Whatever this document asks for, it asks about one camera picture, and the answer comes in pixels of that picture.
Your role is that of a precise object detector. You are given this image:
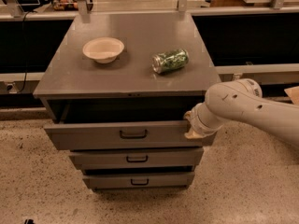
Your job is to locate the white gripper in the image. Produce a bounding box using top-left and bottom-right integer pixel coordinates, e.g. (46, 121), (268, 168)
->
(183, 103), (223, 140)

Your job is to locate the grey top drawer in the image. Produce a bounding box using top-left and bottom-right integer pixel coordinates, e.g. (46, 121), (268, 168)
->
(44, 120), (216, 150)

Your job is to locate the grey drawer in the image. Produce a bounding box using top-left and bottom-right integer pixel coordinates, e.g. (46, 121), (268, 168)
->
(44, 120), (216, 150)
(69, 147), (204, 170)
(83, 172), (194, 189)

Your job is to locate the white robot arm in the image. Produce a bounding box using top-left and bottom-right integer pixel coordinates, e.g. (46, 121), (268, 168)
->
(184, 78), (299, 147)

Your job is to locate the grey bottom drawer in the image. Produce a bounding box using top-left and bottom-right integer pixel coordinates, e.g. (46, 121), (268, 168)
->
(83, 172), (194, 189)

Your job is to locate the grey middle drawer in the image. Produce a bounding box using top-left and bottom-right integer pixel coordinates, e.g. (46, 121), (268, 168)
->
(69, 147), (204, 170)

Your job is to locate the grey drawer cabinet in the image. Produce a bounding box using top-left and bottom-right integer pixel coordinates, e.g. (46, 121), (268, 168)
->
(33, 12), (222, 192)

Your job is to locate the green soda can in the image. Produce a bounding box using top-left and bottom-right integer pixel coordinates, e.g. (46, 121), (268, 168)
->
(152, 49), (189, 74)

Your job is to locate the white paper bowl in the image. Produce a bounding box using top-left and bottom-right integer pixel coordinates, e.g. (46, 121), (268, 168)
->
(82, 37), (124, 63)

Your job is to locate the metal railing shelf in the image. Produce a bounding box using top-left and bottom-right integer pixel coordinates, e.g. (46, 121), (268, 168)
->
(0, 0), (299, 21)

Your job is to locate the black power cable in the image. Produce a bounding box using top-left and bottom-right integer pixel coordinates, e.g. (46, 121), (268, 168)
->
(17, 10), (32, 93)

